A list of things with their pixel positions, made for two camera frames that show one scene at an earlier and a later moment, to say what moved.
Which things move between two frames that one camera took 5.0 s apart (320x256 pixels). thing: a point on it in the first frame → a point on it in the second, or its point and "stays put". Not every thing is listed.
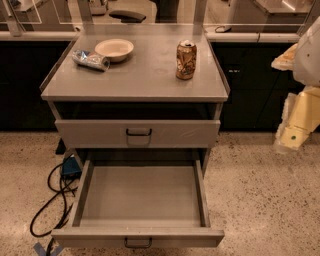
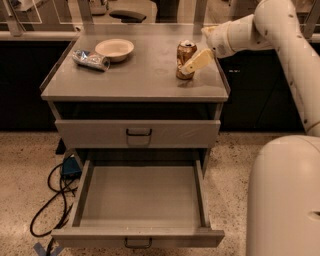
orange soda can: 186,53 stays put
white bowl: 117,50 stays put
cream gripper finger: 286,61 → 209,30
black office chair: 127,16 stays put
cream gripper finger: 300,117 → 198,61
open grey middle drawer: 141,203 stays put
